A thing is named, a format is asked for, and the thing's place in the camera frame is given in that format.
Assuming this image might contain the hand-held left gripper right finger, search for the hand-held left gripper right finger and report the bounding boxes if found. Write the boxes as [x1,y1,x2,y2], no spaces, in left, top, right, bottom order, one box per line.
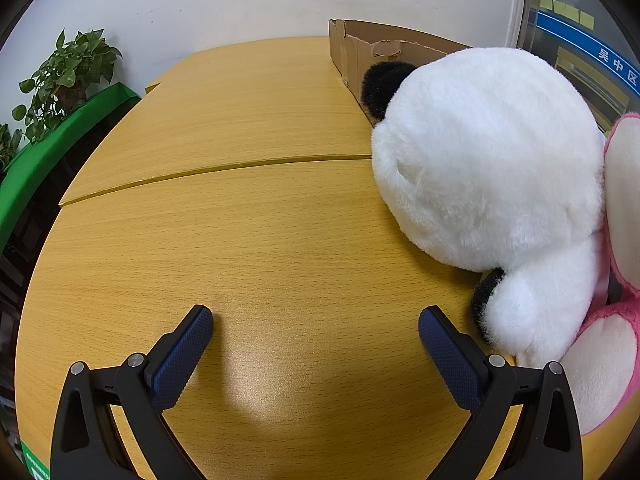
[418,305,585,480]

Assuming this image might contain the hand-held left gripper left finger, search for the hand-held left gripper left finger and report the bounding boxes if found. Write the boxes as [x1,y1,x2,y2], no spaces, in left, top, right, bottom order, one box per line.
[50,304,215,480]

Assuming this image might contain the pink plush toy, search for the pink plush toy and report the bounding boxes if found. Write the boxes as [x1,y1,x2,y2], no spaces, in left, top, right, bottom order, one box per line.
[560,112,640,436]

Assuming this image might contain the white panda plush toy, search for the white panda plush toy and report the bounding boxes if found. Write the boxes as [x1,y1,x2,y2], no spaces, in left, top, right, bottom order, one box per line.
[361,47,612,368]

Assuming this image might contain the brown cardboard box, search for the brown cardboard box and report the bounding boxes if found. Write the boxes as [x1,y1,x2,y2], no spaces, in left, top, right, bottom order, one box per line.
[328,18,473,128]

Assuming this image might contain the small potted green plant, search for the small potted green plant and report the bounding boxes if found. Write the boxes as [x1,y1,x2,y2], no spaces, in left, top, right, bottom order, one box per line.
[0,124,24,177]

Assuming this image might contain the large potted green plant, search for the large potted green plant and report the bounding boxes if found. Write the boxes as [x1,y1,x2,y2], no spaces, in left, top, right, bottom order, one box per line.
[12,29,123,143]

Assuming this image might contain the yellow framed glass panel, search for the yellow framed glass panel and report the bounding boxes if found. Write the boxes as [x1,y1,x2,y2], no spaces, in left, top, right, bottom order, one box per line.
[554,47,632,132]

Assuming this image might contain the blue door sign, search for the blue door sign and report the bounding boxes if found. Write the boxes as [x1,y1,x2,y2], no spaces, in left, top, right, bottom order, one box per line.
[536,7,640,107]

